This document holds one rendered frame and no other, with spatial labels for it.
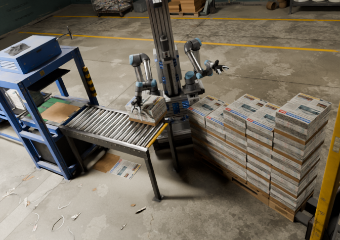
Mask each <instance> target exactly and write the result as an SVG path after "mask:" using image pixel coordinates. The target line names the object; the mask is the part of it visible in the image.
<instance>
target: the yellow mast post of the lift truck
mask: <svg viewBox="0 0 340 240"><path fill-rule="evenodd" d="M339 182H340V102H339V107H338V112H337V116H336V121H335V125H334V130H333V135H332V139H331V144H330V148H329V153H328V157H327V162H326V167H325V171H324V176H323V180H322V185H321V190H320V195H319V199H318V204H317V209H316V213H315V218H314V222H313V227H312V231H311V236H310V240H322V239H323V235H324V231H325V229H327V227H328V223H329V220H330V216H331V212H332V208H333V204H334V201H335V197H336V193H337V189H338V186H339Z"/></svg>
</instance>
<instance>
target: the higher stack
mask: <svg viewBox="0 0 340 240"><path fill-rule="evenodd" d="M331 106H332V103H331V102H328V101H325V100H322V99H319V98H316V97H313V96H310V95H307V94H304V93H299V94H297V95H296V96H295V97H294V98H292V99H291V100H290V101H287V103H286V104H285V105H284V106H282V107H281V108H280V109H278V110H277V111H276V115H275V117H276V118H275V129H278V130H280V131H282V132H284V133H287V134H289V135H291V136H293V137H296V138H298V139H300V140H303V141H305V143H306V141H307V140H308V139H309V138H310V137H311V136H312V135H313V134H314V133H315V132H316V131H318V129H319V128H320V127H321V126H322V125H323V124H324V123H325V122H326V121H327V120H328V118H329V113H330V109H331ZM326 127H327V125H325V126H324V127H323V128H322V129H321V130H320V131H319V132H318V133H317V134H316V135H315V136H314V137H313V138H312V139H311V140H310V141H309V142H308V143H307V144H306V145H302V144H300V143H298V142H296V141H294V140H291V139H289V138H287V137H285V136H282V135H280V134H277V133H274V141H273V143H274V146H273V148H275V149H277V150H279V151H281V152H283V153H285V154H287V155H289V156H291V157H293V158H295V159H297V160H299V161H301V162H303V161H304V160H305V159H306V158H307V157H308V156H309V155H310V154H311V152H312V151H314V149H315V148H317V147H318V146H319V145H320V144H321V143H322V142H323V141H324V139H325V137H326V136H325V135H326V134H325V131H326ZM321 152H322V145H321V147H320V148H319V149H318V150H317V151H316V152H315V153H314V154H313V155H312V156H311V157H310V158H309V159H308V160H307V161H306V162H305V163H304V164H303V165H300V164H298V163H296V162H294V161H292V160H290V159H288V158H286V157H284V156H282V155H280V154H278V153H276V152H274V151H273V152H272V155H273V160H272V166H274V167H276V168H278V169H280V170H282V171H283V172H285V173H287V174H289V175H291V176H293V177H294V178H296V179H298V180H300V179H301V178H302V177H303V176H304V175H305V174H306V173H307V172H308V170H309V169H310V168H311V167H312V166H313V165H314V164H315V163H316V162H317V161H318V160H319V159H320V153H321ZM319 163H320V162H318V163H317V164H316V165H315V166H314V167H313V168H312V170H311V171H310V172H309V173H308V174H307V175H306V176H305V177H304V178H303V179H302V181H301V182H300V183H298V182H296V181H294V180H292V179H290V178H288V177H287V176H285V175H283V174H281V173H279V172H277V171H276V170H274V169H272V170H271V181H272V182H273V183H275V184H277V185H278V186H280V187H282V188H283V189H285V190H287V191H288V192H290V193H292V194H293V195H295V196H296V197H297V196H298V195H299V194H300V193H301V191H302V190H303V189H304V188H305V187H306V186H307V185H308V184H309V183H310V181H312V179H313V178H314V177H315V176H316V175H317V174H318V165H319ZM315 183H316V179H314V180H313V182H312V183H311V184H310V185H309V186H308V187H307V188H306V189H305V190H304V191H303V192H302V194H301V195H300V196H299V197H298V198H297V199H295V198H294V197H292V196H290V195H289V194H287V193H285V192H284V191H282V190H280V189H279V188H277V187H275V186H274V185H272V184H271V191H270V196H271V197H273V198H274V199H276V200H278V201H279V202H281V203H282V204H284V205H286V206H287V207H289V208H290V209H292V210H294V212H295V210H296V209H297V208H298V207H299V206H300V204H301V203H302V202H303V201H304V200H305V199H306V197H307V196H308V195H309V194H310V193H311V192H312V191H313V189H314V187H315ZM313 194H314V192H312V194H311V195H310V196H309V197H308V198H307V199H306V201H305V202H304V203H303V204H302V205H301V206H300V208H299V209H298V210H297V211H300V212H302V211H303V210H304V209H305V208H306V203H307V200H308V199H309V198H310V197H313ZM269 207H270V208H272V209H274V210H275V211H277V212H278V213H280V214H281V215H283V216H284V217H286V218H287V219H289V220H290V221H292V222H294V218H295V214H296V213H297V211H296V212H295V213H292V212H291V211H289V210H288V209H286V208H285V207H283V206H281V205H280V204H278V203H277V202H275V201H273V200H272V199H269Z"/></svg>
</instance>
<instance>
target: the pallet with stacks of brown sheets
mask: <svg viewBox="0 0 340 240"><path fill-rule="evenodd" d="M205 3H206V0H172V1H171V2H169V3H168V7H169V13H179V15H170V17H199V16H200V14H199V13H200V12H201V11H203V10H204V7H205ZM184 13H194V15H184Z"/></svg>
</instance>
